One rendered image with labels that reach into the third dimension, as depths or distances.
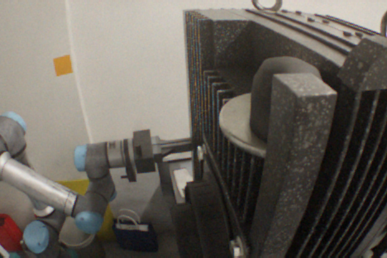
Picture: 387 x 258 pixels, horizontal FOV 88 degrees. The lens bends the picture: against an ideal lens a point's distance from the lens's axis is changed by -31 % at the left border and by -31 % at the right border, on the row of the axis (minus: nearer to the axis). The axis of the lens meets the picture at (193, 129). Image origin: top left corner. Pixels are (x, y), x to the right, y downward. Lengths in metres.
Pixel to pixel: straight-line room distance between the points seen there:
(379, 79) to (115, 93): 1.32
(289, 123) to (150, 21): 1.18
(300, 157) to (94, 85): 1.29
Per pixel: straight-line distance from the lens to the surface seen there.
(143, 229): 1.81
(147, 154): 0.69
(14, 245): 2.36
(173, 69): 1.40
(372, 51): 0.23
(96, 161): 0.73
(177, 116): 1.51
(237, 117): 0.30
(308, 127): 0.20
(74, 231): 2.03
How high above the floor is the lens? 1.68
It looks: 32 degrees down
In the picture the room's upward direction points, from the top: 3 degrees counter-clockwise
